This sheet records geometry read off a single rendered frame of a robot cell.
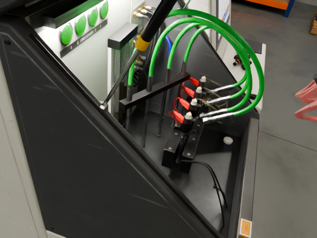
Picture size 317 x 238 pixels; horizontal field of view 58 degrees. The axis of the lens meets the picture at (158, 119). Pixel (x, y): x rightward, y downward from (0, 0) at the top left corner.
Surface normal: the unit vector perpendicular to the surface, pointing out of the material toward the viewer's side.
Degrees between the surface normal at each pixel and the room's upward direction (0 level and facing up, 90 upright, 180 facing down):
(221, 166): 0
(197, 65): 90
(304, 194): 0
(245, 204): 0
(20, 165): 90
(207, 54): 90
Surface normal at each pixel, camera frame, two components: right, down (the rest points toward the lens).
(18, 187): -0.31, 0.58
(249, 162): 0.11, -0.77
